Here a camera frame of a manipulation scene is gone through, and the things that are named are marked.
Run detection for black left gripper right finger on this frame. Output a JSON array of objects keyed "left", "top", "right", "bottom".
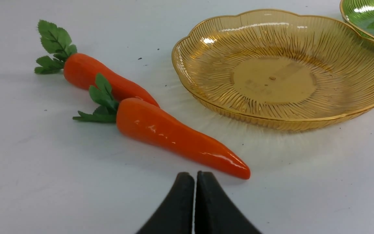
[{"left": 194, "top": 171, "right": 261, "bottom": 234}]

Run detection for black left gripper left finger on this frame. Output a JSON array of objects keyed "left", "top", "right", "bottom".
[{"left": 137, "top": 172, "right": 195, "bottom": 234}]

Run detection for orange toy carrot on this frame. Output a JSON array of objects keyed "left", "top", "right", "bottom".
[
  {"left": 34, "top": 19, "right": 158, "bottom": 106},
  {"left": 73, "top": 73, "right": 251, "bottom": 180}
]

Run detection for amber ribbed plastic plate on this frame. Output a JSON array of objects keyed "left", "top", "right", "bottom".
[{"left": 171, "top": 9, "right": 374, "bottom": 131}]

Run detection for green ribbed plastic plate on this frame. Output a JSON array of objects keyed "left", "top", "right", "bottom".
[{"left": 340, "top": 0, "right": 374, "bottom": 39}]

